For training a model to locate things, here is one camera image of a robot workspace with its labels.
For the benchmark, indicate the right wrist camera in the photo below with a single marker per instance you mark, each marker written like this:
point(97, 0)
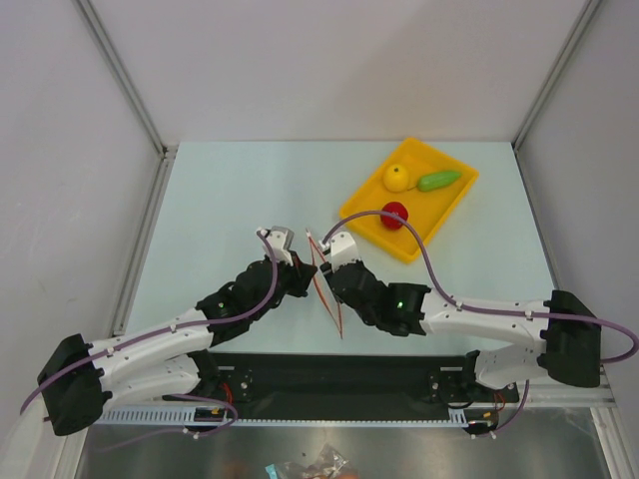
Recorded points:
point(340, 249)

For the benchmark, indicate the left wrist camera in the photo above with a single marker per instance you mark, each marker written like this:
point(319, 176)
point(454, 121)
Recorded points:
point(277, 243)

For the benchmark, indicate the right aluminium frame post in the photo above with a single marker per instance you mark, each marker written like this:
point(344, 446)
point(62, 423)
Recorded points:
point(584, 20)

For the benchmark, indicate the left aluminium frame post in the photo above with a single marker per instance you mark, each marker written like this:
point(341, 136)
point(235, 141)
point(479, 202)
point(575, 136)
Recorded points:
point(107, 49)

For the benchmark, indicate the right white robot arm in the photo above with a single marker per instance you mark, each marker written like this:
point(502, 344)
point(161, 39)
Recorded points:
point(564, 344)

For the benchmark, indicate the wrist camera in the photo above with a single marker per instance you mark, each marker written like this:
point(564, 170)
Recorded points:
point(277, 243)
point(340, 249)

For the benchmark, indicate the plastic bag of snacks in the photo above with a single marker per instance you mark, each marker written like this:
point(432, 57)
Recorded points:
point(329, 464)

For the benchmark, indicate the red toy tomato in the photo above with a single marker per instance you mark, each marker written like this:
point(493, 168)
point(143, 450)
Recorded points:
point(395, 214)

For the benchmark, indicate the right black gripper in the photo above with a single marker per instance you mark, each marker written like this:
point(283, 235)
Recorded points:
point(335, 278)

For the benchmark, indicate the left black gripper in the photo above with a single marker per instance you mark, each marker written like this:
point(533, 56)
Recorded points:
point(300, 273)

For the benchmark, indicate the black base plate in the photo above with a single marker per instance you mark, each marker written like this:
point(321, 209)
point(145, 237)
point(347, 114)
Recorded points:
point(304, 387)

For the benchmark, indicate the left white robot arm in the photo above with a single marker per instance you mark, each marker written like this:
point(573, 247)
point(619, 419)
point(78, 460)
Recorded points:
point(83, 379)

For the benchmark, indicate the green toy cucumber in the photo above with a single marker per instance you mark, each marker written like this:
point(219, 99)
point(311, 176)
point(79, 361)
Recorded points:
point(436, 181)

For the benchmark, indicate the yellow plastic tray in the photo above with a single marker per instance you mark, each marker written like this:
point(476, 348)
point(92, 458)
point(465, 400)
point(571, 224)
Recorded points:
point(427, 212)

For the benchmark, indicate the aluminium frame post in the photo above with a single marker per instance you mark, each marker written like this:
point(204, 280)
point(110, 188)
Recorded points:
point(584, 20)
point(107, 49)

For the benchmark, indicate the clear zip top bag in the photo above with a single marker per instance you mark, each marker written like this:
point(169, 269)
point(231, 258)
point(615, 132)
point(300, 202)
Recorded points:
point(326, 297)

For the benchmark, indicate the yellow toy orange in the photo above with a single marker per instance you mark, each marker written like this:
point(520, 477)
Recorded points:
point(396, 178)

